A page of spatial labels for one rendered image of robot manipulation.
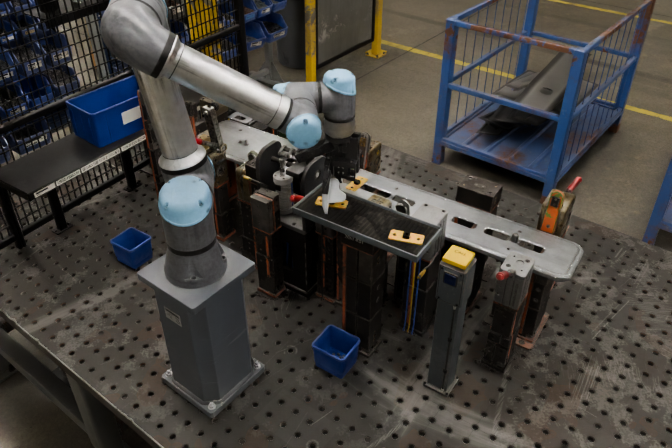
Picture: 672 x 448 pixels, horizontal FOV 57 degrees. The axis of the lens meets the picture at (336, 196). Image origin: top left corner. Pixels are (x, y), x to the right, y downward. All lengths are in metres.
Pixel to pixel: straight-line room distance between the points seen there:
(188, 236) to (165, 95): 0.32
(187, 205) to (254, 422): 0.64
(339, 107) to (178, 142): 0.38
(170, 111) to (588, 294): 1.44
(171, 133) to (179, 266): 0.31
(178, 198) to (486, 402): 0.98
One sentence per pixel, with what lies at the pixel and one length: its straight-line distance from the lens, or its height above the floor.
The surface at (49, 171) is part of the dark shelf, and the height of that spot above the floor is 1.03.
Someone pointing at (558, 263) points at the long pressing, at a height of 1.00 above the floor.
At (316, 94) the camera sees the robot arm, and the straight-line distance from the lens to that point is 1.45.
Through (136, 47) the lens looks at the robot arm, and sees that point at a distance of 1.27.
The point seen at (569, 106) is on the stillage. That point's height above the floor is 0.64.
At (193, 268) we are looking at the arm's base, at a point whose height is 1.15.
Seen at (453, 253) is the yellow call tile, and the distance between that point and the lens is 1.52.
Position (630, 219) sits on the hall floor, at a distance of 3.92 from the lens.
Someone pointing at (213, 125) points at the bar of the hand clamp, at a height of 1.15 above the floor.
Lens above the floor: 2.11
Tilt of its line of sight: 34 degrees down
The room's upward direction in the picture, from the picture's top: straight up
